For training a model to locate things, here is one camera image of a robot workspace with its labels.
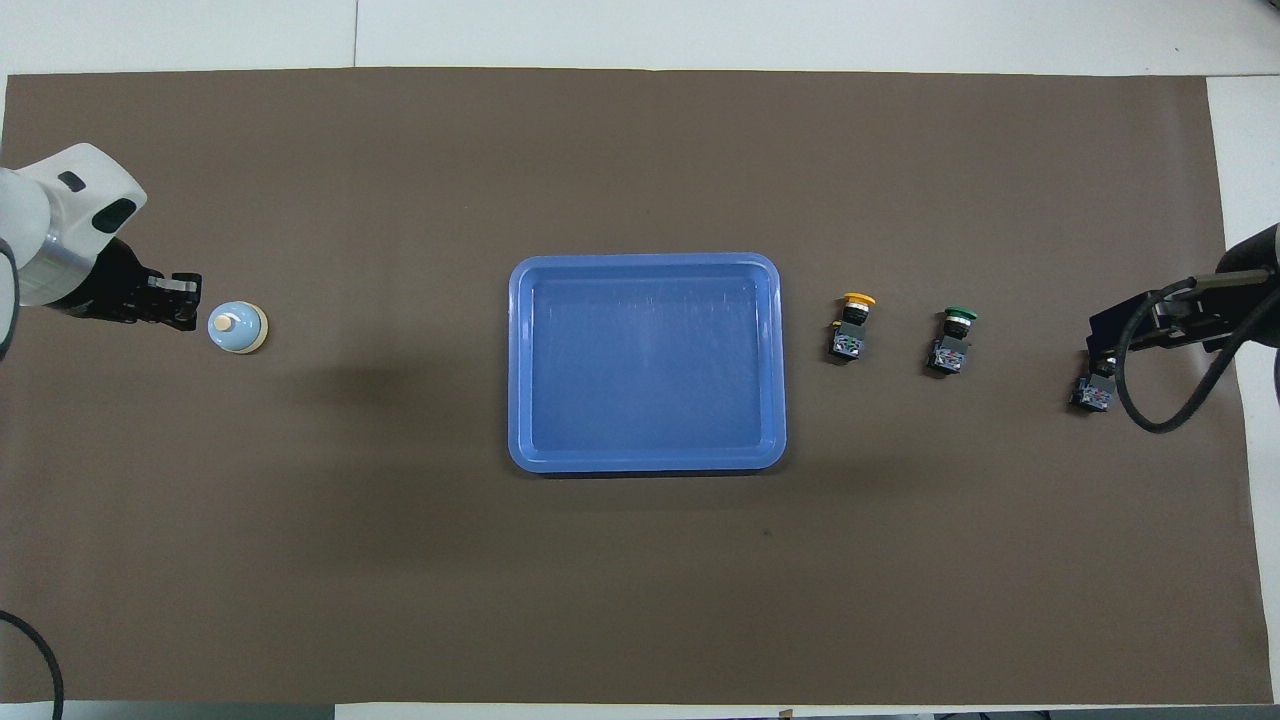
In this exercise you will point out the yellow mushroom push button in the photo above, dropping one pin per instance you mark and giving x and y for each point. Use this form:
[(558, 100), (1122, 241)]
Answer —
[(850, 335)]

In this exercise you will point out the green mushroom push button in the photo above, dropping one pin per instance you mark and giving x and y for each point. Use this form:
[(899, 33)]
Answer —
[(950, 345)]

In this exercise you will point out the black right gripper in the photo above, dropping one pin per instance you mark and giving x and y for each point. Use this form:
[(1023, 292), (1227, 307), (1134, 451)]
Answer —
[(1250, 300)]

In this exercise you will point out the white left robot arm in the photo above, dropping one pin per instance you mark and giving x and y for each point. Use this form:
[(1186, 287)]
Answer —
[(70, 200)]

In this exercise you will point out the red mushroom push button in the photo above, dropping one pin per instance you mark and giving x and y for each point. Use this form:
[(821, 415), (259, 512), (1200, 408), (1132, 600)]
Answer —
[(1093, 392)]

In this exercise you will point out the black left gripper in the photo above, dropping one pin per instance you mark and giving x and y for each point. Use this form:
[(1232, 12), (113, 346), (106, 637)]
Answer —
[(110, 290)]

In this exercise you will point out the blue plastic tray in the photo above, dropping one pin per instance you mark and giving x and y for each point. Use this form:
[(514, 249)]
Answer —
[(647, 365)]

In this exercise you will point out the light blue call bell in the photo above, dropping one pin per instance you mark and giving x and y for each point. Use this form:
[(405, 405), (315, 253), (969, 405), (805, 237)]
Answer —
[(236, 328)]

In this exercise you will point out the brown table mat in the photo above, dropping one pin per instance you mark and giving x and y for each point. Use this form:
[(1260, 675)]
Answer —
[(640, 150)]

